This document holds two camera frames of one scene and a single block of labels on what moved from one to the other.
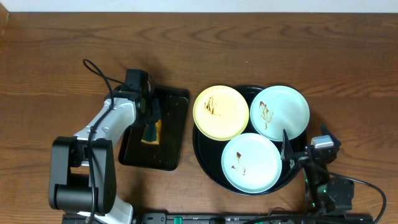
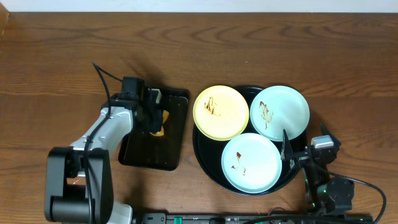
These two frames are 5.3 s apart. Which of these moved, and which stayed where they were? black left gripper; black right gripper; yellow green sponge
Moved: yellow green sponge
Stayed: black left gripper; black right gripper
